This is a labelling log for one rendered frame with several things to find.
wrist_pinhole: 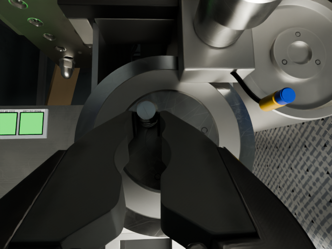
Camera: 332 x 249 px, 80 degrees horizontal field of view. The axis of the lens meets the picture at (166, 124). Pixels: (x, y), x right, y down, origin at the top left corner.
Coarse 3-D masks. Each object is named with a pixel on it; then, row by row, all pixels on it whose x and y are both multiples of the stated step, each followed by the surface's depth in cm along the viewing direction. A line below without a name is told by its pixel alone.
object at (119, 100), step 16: (128, 80) 16; (144, 80) 16; (160, 80) 16; (176, 80) 16; (112, 96) 15; (128, 96) 16; (208, 96) 16; (112, 112) 15; (224, 112) 16; (224, 128) 16; (224, 144) 15; (240, 144) 16; (128, 176) 15; (128, 192) 15; (144, 192) 15; (128, 208) 14; (144, 208) 14; (160, 208) 15
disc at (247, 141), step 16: (128, 64) 17; (144, 64) 17; (160, 64) 17; (176, 64) 17; (112, 80) 17; (96, 96) 16; (224, 96) 17; (96, 112) 16; (240, 112) 17; (80, 128) 16; (240, 128) 17; (240, 160) 16; (128, 224) 15; (144, 224) 15; (160, 224) 15
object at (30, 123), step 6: (24, 114) 47; (30, 114) 47; (36, 114) 47; (42, 114) 47; (24, 120) 47; (30, 120) 47; (36, 120) 47; (24, 126) 47; (30, 126) 47; (36, 126) 47; (24, 132) 47; (30, 132) 47; (36, 132) 47
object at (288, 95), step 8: (232, 72) 14; (240, 80) 13; (248, 88) 13; (288, 88) 10; (256, 96) 13; (272, 96) 11; (280, 96) 10; (288, 96) 10; (264, 104) 12; (272, 104) 11; (280, 104) 11
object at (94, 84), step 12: (96, 24) 18; (96, 36) 18; (96, 48) 18; (108, 48) 21; (120, 48) 29; (96, 60) 17; (108, 60) 21; (120, 60) 29; (96, 72) 17; (108, 72) 21; (96, 84) 17
